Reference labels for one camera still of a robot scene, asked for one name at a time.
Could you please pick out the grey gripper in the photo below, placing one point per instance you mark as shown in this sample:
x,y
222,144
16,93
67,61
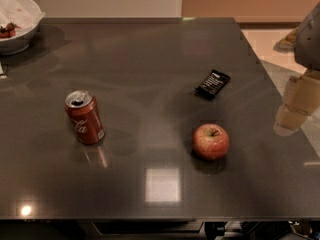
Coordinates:
x,y
308,45

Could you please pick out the red apple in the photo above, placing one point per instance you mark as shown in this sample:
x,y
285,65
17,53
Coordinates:
x,y
210,142

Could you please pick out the black snack bar wrapper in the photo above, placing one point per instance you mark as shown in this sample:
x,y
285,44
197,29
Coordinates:
x,y
212,84

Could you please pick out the red cola can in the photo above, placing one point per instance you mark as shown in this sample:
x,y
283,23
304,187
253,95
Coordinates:
x,y
82,110

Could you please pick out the red strawberries in bowl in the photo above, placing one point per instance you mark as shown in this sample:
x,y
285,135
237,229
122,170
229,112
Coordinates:
x,y
8,31

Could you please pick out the white bowl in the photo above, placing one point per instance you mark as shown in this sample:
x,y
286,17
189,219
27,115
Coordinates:
x,y
19,42

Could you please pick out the white paper napkin in bowl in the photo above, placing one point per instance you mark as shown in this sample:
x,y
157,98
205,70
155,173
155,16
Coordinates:
x,y
24,13

